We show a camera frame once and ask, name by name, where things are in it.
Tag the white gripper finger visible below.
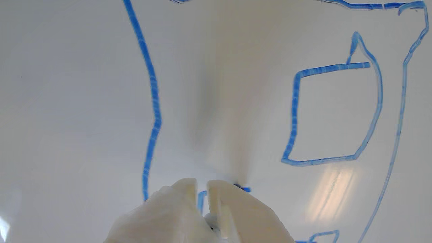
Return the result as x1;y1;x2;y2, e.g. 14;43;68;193
105;178;216;243
207;180;295;243

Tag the large whiteboard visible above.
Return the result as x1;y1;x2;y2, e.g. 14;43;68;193
0;0;432;243

